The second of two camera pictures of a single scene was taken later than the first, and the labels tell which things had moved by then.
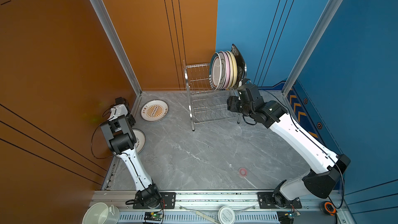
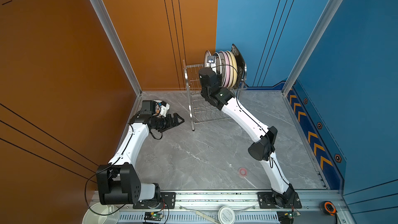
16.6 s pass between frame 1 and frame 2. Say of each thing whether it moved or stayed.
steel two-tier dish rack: stayed
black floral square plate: stayed
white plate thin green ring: stayed
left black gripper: moved
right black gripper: moved
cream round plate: stayed
